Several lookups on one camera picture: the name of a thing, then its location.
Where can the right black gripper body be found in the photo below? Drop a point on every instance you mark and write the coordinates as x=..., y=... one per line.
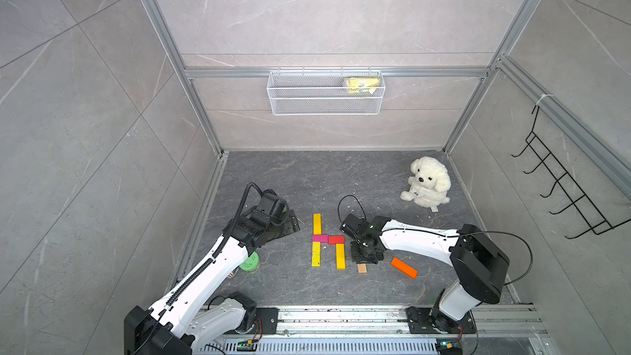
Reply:
x=360, y=255

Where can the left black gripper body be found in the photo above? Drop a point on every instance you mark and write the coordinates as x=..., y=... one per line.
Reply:
x=285, y=225

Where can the red block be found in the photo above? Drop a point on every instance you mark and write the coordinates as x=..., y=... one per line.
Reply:
x=337, y=239

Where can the orange block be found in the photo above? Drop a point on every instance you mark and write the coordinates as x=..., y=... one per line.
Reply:
x=404, y=268

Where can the magenta block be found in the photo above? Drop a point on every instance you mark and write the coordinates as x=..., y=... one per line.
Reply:
x=320, y=238

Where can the lime yellow long block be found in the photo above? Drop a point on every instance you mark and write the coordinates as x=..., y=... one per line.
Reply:
x=316, y=254

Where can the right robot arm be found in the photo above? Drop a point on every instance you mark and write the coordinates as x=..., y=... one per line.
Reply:
x=480, y=265

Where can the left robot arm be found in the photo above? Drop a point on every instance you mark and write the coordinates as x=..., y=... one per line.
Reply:
x=185, y=319

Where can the green lid jar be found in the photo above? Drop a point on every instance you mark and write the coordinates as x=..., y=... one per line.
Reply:
x=251, y=263

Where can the white plush dog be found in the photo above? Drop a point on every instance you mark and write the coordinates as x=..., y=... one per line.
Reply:
x=429, y=184

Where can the yellow sponge in basket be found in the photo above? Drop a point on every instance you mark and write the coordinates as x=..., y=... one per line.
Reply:
x=362, y=85

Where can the metal base rail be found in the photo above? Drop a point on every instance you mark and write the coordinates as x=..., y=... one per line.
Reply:
x=499, y=329

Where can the white wire basket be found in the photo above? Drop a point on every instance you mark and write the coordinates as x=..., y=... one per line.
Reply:
x=293, y=93

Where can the black wall hook rack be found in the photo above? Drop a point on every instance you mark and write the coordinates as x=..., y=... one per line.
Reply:
x=591, y=218

